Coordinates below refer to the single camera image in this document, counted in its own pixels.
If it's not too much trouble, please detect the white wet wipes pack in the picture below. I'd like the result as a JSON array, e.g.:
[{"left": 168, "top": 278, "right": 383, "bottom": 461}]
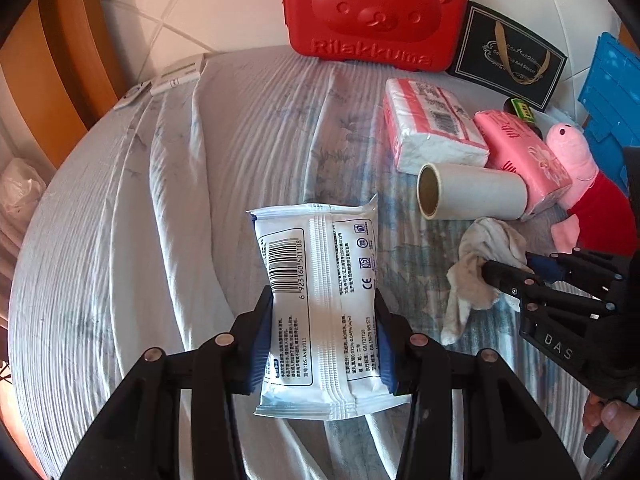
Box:
[{"left": 247, "top": 192, "right": 413, "bottom": 422}]

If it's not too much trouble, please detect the red and white tissue pack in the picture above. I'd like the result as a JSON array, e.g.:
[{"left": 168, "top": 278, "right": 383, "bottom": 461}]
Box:
[{"left": 384, "top": 78, "right": 491, "bottom": 175}]

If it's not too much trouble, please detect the person's right hand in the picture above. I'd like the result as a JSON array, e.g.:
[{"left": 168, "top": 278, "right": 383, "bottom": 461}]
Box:
[{"left": 582, "top": 393, "right": 640, "bottom": 440}]

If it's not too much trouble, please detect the cardboard paper roll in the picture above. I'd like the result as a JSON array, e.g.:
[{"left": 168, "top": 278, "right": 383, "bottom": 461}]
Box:
[{"left": 416, "top": 162, "right": 528, "bottom": 221}]

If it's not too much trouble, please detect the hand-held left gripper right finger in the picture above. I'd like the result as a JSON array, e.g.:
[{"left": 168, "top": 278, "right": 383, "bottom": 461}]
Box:
[{"left": 374, "top": 289, "right": 583, "bottom": 480}]

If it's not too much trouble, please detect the pink tissue pack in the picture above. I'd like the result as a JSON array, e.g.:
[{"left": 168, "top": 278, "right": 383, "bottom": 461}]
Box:
[{"left": 472, "top": 109, "right": 573, "bottom": 222}]

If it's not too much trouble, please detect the black gift bag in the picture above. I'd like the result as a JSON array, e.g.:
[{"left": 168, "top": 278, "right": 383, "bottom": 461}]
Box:
[{"left": 446, "top": 2, "right": 568, "bottom": 113}]

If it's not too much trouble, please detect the red bear suitcase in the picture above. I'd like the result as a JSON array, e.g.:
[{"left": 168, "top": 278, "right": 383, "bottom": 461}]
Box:
[{"left": 280, "top": 0, "right": 470, "bottom": 68}]

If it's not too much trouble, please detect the translucent plastic bag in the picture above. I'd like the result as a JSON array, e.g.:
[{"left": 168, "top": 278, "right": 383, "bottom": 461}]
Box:
[{"left": 0, "top": 157, "right": 48, "bottom": 271}]

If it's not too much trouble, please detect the brown bottle with green label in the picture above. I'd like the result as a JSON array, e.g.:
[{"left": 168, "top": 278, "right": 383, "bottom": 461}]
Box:
[{"left": 501, "top": 97, "right": 543, "bottom": 138}]

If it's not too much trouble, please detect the small white remote control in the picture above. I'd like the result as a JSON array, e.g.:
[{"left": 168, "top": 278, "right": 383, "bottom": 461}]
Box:
[{"left": 114, "top": 80, "right": 153, "bottom": 112}]

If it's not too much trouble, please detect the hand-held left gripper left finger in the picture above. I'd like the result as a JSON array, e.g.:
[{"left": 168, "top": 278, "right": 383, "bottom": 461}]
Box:
[{"left": 60, "top": 285, "right": 275, "bottom": 480}]

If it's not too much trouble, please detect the white cloth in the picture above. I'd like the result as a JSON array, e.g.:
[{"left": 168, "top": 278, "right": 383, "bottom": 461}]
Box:
[{"left": 440, "top": 217, "right": 536, "bottom": 346}]

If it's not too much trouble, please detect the blue plastic storage crate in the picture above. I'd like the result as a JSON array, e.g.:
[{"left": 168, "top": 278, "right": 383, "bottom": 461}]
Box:
[{"left": 577, "top": 31, "right": 640, "bottom": 196}]

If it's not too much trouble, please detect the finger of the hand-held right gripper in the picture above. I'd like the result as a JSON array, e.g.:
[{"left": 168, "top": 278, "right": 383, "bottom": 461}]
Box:
[
  {"left": 525, "top": 248, "right": 630, "bottom": 297},
  {"left": 481, "top": 259, "right": 607, "bottom": 321}
]

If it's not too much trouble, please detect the pink pig plush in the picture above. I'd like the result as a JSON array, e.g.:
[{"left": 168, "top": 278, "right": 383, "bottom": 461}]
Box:
[{"left": 545, "top": 122, "right": 640, "bottom": 256}]

